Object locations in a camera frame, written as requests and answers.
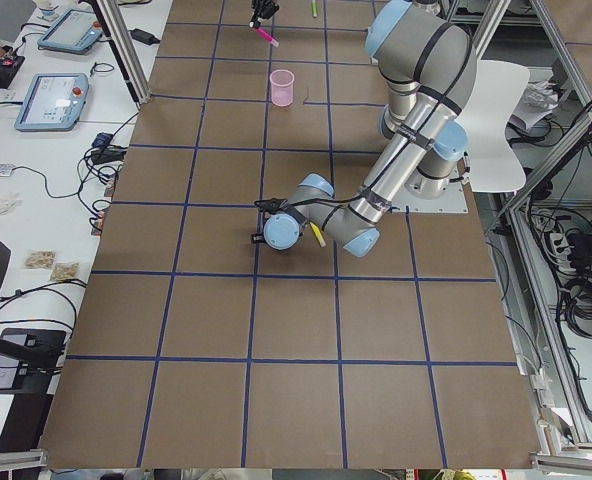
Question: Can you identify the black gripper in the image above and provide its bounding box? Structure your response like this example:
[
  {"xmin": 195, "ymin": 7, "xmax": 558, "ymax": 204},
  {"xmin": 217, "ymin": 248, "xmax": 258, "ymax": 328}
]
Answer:
[{"xmin": 249, "ymin": 0, "xmax": 280, "ymax": 28}]

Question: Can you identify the pink pen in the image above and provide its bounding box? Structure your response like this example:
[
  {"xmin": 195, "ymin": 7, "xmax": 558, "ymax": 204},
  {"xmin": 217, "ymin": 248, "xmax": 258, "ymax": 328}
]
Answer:
[{"xmin": 256, "ymin": 28, "xmax": 280, "ymax": 48}]

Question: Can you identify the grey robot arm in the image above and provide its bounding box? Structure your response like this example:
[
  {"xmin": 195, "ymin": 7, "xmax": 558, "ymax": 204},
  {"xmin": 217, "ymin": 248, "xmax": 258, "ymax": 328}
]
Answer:
[{"xmin": 256, "ymin": 1, "xmax": 477, "ymax": 257}]

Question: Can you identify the pink mesh cup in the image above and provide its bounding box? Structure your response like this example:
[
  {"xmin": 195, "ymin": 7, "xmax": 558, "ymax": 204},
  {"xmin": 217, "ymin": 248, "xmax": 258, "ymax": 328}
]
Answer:
[{"xmin": 269, "ymin": 69, "xmax": 295, "ymax": 107}]

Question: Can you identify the black power adapter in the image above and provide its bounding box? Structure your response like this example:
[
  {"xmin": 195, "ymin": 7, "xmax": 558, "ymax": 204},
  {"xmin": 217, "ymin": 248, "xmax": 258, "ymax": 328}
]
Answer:
[{"xmin": 129, "ymin": 28, "xmax": 160, "ymax": 45}]

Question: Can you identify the blue teach pendant far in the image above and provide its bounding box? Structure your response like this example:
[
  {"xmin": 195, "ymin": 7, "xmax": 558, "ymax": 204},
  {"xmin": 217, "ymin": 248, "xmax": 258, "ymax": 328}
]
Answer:
[{"xmin": 37, "ymin": 9, "xmax": 103, "ymax": 55}]

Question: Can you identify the blue teach pendant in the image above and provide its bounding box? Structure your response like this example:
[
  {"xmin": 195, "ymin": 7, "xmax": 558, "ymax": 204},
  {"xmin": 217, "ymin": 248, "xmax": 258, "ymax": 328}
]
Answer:
[
  {"xmin": 37, "ymin": 9, "xmax": 103, "ymax": 55},
  {"xmin": 14, "ymin": 73, "xmax": 89, "ymax": 132}
]

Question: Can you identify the blue teach pendant near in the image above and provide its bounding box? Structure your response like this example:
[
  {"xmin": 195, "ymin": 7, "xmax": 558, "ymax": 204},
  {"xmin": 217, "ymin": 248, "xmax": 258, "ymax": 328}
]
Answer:
[{"xmin": 14, "ymin": 73, "xmax": 89, "ymax": 132}]

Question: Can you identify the yellow pen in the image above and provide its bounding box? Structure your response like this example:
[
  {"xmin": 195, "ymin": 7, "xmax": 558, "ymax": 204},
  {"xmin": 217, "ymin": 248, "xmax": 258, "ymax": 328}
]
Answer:
[{"xmin": 310, "ymin": 223, "xmax": 327, "ymax": 248}]

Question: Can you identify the white plastic chair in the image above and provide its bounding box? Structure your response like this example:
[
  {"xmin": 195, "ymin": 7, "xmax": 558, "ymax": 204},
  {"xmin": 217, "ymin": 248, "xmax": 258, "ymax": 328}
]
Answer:
[{"xmin": 457, "ymin": 60, "xmax": 530, "ymax": 193}]

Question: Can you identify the aluminium frame post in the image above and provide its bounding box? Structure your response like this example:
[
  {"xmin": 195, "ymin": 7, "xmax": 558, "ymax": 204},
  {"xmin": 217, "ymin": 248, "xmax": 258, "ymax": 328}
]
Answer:
[{"xmin": 90, "ymin": 0, "xmax": 151, "ymax": 105}]

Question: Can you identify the arm mounting base plate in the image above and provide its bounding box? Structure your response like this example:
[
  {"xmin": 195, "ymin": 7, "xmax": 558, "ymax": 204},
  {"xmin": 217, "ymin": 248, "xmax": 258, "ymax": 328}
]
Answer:
[{"xmin": 392, "ymin": 165, "xmax": 469, "ymax": 214}]

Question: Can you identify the black cable bundle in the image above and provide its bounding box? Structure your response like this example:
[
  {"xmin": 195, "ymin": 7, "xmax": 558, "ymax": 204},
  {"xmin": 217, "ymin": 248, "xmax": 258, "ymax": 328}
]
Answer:
[{"xmin": 558, "ymin": 272, "xmax": 592, "ymax": 341}]

